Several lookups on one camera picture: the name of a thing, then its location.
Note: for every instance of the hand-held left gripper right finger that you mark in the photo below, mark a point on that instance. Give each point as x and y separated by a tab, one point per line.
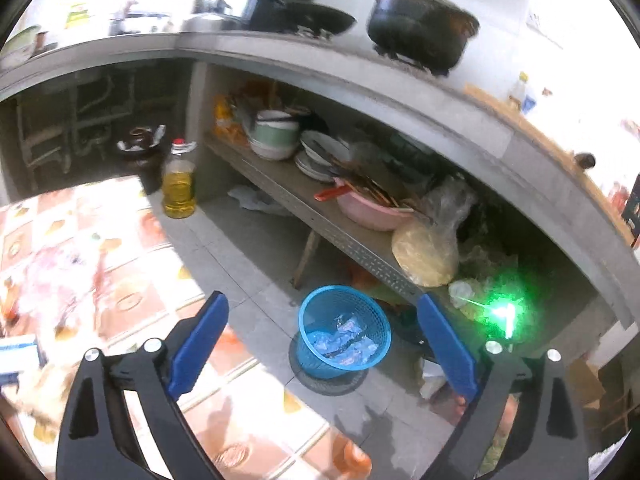
445	345

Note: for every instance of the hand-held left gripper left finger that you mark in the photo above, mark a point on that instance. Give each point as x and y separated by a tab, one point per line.
200	345

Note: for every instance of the blue plastic mesh basket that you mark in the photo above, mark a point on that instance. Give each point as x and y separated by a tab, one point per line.
312	320

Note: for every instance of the yellow round food in bag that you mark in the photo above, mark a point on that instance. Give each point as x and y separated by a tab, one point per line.
425	255

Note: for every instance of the crumpled blue plastic wrapper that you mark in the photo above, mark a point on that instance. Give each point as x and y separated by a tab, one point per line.
345	342

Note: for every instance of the patterned orange tablecloth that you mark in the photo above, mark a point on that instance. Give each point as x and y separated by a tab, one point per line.
125	270

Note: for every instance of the pink plastic basin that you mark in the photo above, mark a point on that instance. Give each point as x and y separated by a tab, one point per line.
365	212

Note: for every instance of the white rag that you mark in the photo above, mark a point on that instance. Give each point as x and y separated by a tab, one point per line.
255	200

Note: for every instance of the cooking oil bottle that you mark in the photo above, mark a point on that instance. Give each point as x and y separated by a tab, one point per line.
178	185

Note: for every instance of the wooden shelf board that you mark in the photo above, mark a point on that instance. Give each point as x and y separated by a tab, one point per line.
285	185

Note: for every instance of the dark ceramic jar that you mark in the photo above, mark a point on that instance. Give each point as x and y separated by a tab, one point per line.
142	152

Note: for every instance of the orange snack bags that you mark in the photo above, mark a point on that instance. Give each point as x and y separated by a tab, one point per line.
225	122

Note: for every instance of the stack of white plates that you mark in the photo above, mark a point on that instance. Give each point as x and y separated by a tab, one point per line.
320	152

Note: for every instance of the drain pipes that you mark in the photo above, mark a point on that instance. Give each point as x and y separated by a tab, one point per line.
90	110

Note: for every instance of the yellow cap plastic bottle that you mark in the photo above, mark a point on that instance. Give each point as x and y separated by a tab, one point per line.
522	95

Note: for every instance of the black cooking pot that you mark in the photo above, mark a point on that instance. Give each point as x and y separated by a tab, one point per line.
420	30

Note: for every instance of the steel pot lid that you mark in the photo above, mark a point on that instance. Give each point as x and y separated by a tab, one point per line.
207	20

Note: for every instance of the black wok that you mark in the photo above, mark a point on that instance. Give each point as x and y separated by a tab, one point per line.
310	17

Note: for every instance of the white enamel basin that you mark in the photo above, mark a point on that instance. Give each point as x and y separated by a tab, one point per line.
20	45

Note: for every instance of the yellow label bottle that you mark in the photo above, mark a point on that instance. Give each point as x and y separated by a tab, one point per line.
77	15

